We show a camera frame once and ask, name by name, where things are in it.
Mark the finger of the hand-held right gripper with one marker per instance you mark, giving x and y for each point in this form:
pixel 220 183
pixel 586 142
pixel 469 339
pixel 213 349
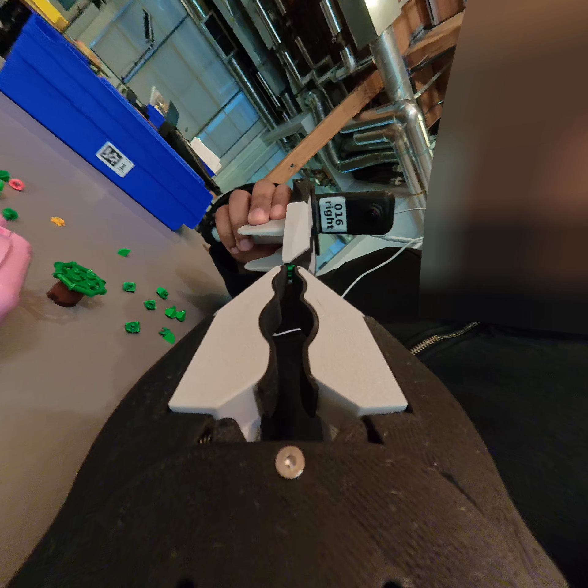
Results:
pixel 313 264
pixel 296 229

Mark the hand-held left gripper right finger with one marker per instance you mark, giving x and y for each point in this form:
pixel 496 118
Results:
pixel 353 367

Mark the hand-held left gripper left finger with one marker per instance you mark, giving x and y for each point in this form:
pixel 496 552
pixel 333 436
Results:
pixel 220 367

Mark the person's right forearm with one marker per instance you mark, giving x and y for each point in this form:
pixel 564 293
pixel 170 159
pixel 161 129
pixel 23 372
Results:
pixel 229 275

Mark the person's right hand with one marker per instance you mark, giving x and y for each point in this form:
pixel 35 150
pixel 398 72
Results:
pixel 236 220

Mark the wooden beam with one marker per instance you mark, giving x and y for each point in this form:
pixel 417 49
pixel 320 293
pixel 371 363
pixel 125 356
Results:
pixel 330 124

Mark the scattered green toy pieces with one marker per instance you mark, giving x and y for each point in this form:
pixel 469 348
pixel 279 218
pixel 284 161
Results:
pixel 132 327

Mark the person's black jacket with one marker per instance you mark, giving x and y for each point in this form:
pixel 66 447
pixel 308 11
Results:
pixel 505 413

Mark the green toy tree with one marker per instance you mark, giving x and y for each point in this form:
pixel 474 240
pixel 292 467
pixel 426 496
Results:
pixel 76 282

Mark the pink toy block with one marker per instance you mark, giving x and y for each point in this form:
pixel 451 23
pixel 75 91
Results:
pixel 11 271

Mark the blue plastic bin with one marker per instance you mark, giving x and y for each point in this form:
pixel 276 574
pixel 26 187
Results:
pixel 92 119

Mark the small pink toy piece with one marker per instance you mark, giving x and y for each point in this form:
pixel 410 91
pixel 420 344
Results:
pixel 16 184

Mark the silver ventilation duct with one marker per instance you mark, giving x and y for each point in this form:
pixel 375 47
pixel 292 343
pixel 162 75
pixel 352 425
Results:
pixel 409 119

